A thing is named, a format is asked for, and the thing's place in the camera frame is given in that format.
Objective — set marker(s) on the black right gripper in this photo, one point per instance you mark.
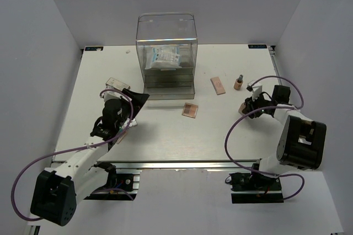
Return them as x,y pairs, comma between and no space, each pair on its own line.
251,103

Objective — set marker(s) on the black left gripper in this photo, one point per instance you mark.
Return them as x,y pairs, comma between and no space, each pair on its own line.
138,100

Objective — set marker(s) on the beige foundation bottle black cap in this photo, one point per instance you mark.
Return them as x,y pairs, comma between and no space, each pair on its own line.
243,108

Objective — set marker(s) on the white cotton pad pack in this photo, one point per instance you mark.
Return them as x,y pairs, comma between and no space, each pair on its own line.
172,59

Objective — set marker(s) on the clear smoky makeup organizer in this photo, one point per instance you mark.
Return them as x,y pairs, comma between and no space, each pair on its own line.
166,45

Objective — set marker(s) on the white puffy cotton pad bag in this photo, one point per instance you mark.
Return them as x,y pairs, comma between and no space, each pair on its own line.
152,55

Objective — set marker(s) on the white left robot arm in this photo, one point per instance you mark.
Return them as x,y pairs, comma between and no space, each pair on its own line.
58,192

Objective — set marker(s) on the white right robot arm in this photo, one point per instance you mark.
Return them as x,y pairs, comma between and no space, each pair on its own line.
301,144

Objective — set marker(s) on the beige clear makeup compact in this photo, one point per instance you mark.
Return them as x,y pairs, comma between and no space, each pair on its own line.
113,83

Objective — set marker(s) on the pink slim makeup palette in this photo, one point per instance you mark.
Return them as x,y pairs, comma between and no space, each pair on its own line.
217,85

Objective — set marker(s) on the grey nine-pan eyeshadow palette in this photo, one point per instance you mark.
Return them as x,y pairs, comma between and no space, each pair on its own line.
132,123

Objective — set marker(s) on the beige foundation bottle grey pump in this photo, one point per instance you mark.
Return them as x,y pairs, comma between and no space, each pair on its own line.
238,83

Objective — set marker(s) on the colourful eyeshadow palette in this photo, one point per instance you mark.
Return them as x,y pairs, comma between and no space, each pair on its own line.
121,137

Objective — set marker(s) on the brown four-pan eyeshadow palette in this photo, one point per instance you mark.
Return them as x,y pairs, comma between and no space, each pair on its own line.
190,110

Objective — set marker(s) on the blue label sticker right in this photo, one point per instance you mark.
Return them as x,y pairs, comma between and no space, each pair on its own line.
257,46

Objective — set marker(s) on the blue label sticker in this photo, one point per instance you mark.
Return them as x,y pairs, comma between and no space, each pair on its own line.
93,48
257,46

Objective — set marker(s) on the blue label sticker left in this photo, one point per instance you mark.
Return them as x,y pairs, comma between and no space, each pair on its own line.
93,48

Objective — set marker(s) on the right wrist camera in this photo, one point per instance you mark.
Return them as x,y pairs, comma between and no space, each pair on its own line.
255,87

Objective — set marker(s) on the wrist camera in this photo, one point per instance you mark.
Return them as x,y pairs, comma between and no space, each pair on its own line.
255,87
110,94

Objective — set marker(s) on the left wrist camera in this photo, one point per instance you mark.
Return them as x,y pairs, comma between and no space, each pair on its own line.
110,94

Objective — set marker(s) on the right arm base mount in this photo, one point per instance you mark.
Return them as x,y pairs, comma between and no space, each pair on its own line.
254,188

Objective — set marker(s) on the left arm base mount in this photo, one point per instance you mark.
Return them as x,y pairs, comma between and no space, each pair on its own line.
122,186

